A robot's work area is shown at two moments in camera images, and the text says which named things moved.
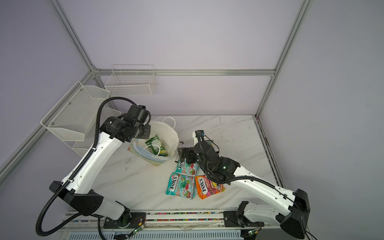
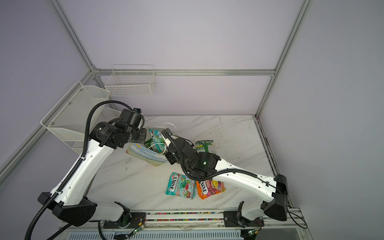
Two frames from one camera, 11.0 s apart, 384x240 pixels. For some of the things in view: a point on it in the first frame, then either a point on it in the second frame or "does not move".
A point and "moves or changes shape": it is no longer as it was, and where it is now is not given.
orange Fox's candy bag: x=206 y=187 does not move
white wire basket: x=131 y=80 does not move
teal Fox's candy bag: x=184 y=168 moves or changes shape
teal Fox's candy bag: x=181 y=185 does not move
